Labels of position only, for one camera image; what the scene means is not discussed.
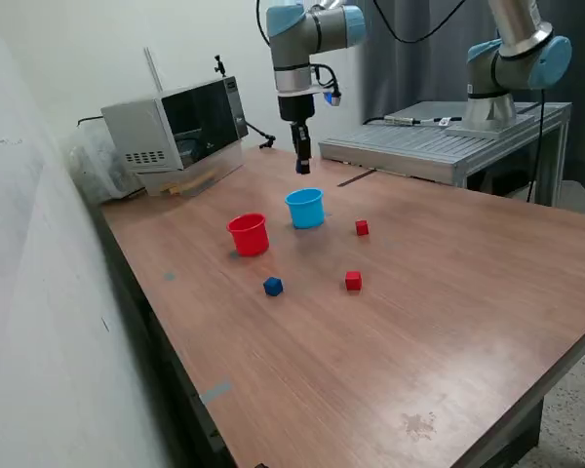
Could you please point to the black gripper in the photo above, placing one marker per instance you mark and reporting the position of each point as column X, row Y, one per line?
column 296, row 108

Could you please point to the thin dark flat strip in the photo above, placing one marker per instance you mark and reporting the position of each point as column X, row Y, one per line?
column 356, row 178

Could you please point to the silver microwave oven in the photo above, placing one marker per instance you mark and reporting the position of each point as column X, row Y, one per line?
column 136, row 127

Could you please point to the crumpled clear plastic bag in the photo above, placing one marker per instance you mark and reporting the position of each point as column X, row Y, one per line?
column 92, row 170

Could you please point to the metal robot mounting table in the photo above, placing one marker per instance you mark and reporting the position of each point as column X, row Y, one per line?
column 419, row 146

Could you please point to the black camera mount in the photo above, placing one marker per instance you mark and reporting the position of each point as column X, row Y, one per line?
column 220, row 66

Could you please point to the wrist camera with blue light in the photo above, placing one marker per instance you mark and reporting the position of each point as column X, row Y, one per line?
column 332, row 97

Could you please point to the thin white rod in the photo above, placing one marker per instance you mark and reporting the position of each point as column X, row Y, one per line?
column 153, row 70

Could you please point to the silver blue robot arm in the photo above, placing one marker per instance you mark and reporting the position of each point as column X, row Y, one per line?
column 292, row 49

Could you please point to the small red cube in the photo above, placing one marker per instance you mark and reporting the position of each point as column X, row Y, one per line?
column 362, row 228
column 353, row 282

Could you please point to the long tape strip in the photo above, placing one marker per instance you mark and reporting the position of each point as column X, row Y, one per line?
column 214, row 392

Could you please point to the wooden stick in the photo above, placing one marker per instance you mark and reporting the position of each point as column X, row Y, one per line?
column 190, row 183

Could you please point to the blue plastic cup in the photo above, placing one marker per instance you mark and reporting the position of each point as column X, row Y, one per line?
column 306, row 212

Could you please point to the red plastic cup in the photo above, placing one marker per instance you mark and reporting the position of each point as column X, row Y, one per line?
column 248, row 239

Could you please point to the dark grey curtain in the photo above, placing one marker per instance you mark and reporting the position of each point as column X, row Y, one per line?
column 419, row 73

